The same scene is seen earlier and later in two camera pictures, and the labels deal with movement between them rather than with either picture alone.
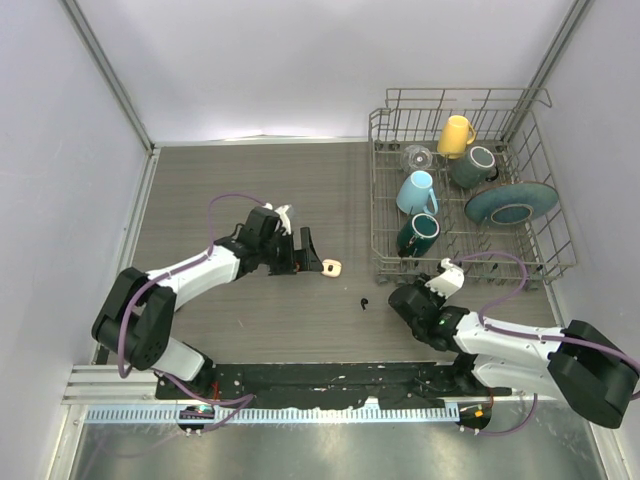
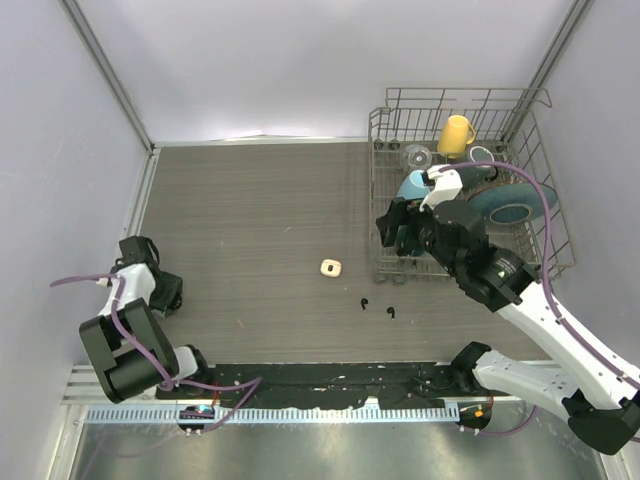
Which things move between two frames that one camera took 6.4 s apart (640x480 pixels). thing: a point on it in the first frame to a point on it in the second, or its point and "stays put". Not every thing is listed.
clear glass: [417, 157] stays put
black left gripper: [288, 265] to [172, 287]
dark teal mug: [417, 235] stays put
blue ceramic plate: [511, 202] stays put
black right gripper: [420, 284] to [401, 211]
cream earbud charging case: [331, 268] stays put
